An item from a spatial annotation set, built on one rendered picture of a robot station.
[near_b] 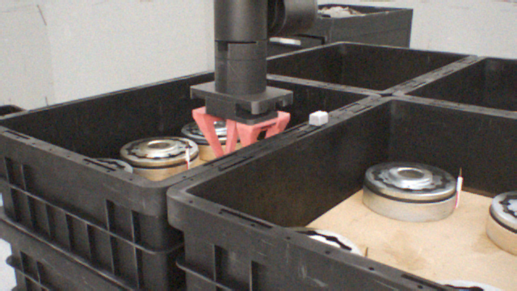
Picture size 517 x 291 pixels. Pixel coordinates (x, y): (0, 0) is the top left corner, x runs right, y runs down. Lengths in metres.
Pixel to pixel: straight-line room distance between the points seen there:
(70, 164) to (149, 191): 0.10
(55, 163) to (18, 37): 3.09
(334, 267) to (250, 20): 0.31
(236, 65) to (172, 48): 3.63
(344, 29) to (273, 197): 1.60
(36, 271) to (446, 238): 0.45
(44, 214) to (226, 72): 0.24
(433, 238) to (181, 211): 0.28
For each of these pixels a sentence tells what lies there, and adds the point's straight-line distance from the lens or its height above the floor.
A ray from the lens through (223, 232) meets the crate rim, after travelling 0.38.
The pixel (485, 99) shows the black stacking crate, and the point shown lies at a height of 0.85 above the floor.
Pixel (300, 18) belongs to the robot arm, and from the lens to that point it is 0.62.
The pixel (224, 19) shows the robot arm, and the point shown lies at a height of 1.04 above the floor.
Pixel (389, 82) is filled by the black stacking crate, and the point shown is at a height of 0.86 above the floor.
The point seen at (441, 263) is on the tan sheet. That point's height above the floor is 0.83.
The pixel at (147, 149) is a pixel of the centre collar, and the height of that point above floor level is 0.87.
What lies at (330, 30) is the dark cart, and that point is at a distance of 2.02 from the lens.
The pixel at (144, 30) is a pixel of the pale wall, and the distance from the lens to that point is 4.03.
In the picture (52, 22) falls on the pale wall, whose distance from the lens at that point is 3.68.
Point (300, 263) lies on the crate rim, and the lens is 0.34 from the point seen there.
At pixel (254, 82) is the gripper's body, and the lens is 0.57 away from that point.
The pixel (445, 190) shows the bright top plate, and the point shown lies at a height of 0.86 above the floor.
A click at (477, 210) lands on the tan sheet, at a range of 0.66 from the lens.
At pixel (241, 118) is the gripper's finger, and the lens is 0.56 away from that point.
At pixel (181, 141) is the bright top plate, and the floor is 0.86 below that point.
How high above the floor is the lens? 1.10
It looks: 19 degrees down
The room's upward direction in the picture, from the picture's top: straight up
